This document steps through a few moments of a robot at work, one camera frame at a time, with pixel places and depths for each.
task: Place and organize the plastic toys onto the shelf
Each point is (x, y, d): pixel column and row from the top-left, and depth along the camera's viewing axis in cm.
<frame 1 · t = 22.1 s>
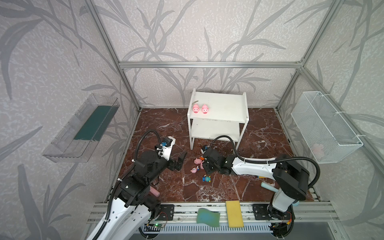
left hand: (180, 144, 68), fingers open
right hand: (205, 160, 88), fingers open
white two-tier shelf: (212, 115, 72), point 35 cm above the table
pink pig toy: (197, 161, 91), point 3 cm above the table
pink Doraemon figure: (194, 169, 88), point 2 cm above the table
teal blue Doraemon figure: (206, 178, 84), point 3 cm above the table

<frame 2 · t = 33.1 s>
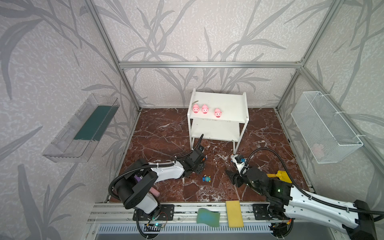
left hand: (199, 158, 91), fingers open
right hand: (229, 163, 76), fingers open
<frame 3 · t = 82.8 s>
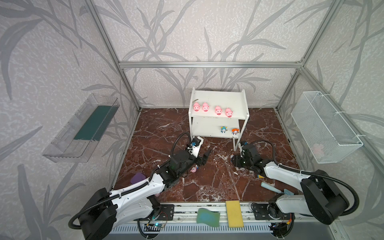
left hand: (207, 142, 75), fingers open
right hand: (234, 154, 91), fingers open
teal blue Doraemon figure: (223, 129, 86), point 20 cm above the table
orange Doraemon figure: (235, 131, 84), point 20 cm above the table
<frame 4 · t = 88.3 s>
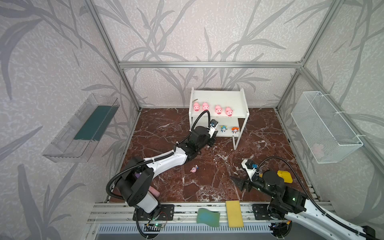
left hand: (216, 125, 83), fingers open
right hand: (235, 166, 74), fingers open
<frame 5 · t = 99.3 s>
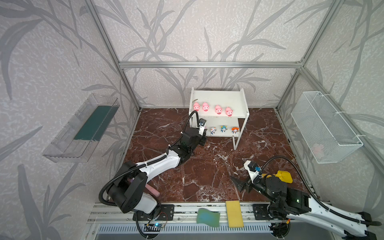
left hand: (205, 124, 84), fingers open
right hand: (236, 165, 72), fingers open
small white Doraemon figure: (213, 131, 85), point 20 cm above the table
